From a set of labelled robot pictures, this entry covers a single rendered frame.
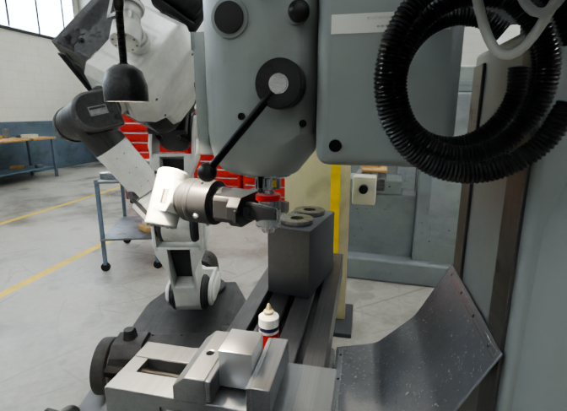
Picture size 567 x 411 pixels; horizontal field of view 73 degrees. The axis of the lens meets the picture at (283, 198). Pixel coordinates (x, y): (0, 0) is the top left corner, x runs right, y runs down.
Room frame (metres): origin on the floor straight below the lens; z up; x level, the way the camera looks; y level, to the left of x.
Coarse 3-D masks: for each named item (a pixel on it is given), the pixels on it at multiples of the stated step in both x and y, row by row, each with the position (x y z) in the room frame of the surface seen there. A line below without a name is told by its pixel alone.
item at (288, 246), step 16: (304, 208) 1.09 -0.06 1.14; (320, 208) 1.09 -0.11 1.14; (288, 224) 0.95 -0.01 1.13; (304, 224) 0.95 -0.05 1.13; (320, 224) 0.98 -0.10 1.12; (272, 240) 0.95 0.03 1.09; (288, 240) 0.94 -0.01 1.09; (304, 240) 0.92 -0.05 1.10; (320, 240) 0.99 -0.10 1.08; (272, 256) 0.95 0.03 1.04; (288, 256) 0.94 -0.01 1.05; (304, 256) 0.92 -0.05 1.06; (320, 256) 0.99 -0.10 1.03; (272, 272) 0.95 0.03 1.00; (288, 272) 0.93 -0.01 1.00; (304, 272) 0.92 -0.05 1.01; (320, 272) 0.99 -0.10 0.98; (272, 288) 0.95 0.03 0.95; (288, 288) 0.94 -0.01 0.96; (304, 288) 0.92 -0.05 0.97
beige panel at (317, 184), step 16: (304, 176) 2.41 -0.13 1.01; (320, 176) 2.39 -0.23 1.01; (336, 176) 2.37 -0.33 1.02; (288, 192) 2.43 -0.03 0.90; (304, 192) 2.41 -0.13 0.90; (320, 192) 2.39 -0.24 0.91; (336, 192) 2.36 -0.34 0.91; (336, 208) 2.36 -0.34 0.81; (336, 224) 2.36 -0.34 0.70; (336, 240) 2.36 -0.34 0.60; (336, 320) 2.35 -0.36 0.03; (336, 336) 2.19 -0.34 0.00
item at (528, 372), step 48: (480, 96) 0.70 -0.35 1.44; (480, 192) 0.65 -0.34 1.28; (528, 192) 0.46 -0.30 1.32; (480, 240) 0.62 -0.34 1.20; (528, 240) 0.45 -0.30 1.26; (480, 288) 0.59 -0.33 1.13; (528, 288) 0.45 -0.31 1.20; (528, 336) 0.44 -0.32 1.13; (480, 384) 0.52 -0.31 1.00; (528, 384) 0.43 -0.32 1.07
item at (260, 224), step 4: (280, 200) 0.68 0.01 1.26; (264, 204) 0.67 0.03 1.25; (268, 204) 0.66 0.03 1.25; (272, 204) 0.67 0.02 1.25; (276, 204) 0.67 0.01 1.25; (280, 204) 0.68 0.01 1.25; (280, 208) 0.68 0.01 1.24; (280, 212) 0.68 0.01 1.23; (280, 216) 0.68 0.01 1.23; (256, 220) 0.68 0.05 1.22; (260, 220) 0.67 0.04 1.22; (264, 220) 0.67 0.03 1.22; (268, 220) 0.66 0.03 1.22; (272, 220) 0.67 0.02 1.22; (276, 220) 0.67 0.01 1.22; (280, 220) 0.68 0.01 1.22; (256, 224) 0.68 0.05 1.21; (260, 224) 0.67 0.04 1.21; (264, 224) 0.67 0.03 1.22; (268, 224) 0.66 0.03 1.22; (272, 224) 0.67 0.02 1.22; (276, 224) 0.67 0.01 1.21; (280, 224) 0.68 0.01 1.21; (260, 228) 0.67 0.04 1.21; (264, 228) 0.67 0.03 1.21; (268, 228) 0.66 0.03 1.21; (272, 228) 0.67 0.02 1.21
